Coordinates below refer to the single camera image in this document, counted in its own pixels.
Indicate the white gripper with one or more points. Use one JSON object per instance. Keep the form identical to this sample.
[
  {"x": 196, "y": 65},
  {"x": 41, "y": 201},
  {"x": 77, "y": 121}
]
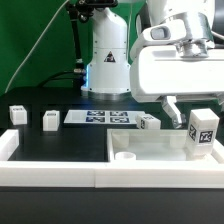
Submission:
[{"x": 159, "y": 72}]

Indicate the white marker plate with tags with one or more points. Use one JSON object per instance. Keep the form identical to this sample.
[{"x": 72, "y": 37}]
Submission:
[{"x": 101, "y": 117}]

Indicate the white U-shaped fence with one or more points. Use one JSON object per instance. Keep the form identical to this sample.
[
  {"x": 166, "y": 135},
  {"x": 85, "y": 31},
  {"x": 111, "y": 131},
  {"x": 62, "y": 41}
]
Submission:
[{"x": 132, "y": 174}]

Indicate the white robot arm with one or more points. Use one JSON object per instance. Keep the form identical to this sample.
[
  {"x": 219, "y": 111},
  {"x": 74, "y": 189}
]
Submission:
[{"x": 118, "y": 23}]

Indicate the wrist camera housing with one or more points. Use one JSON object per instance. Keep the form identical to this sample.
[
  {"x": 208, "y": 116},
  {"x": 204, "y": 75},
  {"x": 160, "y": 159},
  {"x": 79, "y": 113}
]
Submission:
[{"x": 164, "y": 34}]

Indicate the white square table top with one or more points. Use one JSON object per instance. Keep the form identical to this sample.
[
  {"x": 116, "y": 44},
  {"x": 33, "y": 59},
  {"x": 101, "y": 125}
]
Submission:
[{"x": 155, "y": 145}]

